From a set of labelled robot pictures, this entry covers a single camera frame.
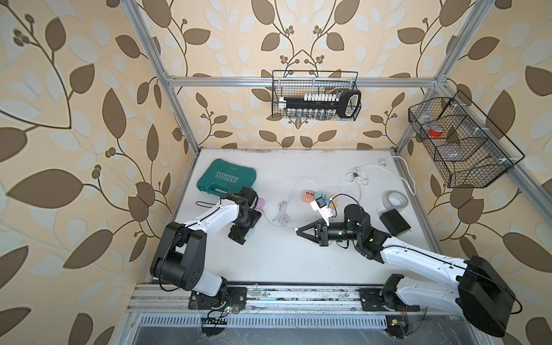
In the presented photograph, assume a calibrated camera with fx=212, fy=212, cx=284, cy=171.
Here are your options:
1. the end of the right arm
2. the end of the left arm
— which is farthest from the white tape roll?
the end of the left arm

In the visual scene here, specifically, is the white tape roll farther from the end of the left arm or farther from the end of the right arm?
the end of the left arm

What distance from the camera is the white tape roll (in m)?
0.97
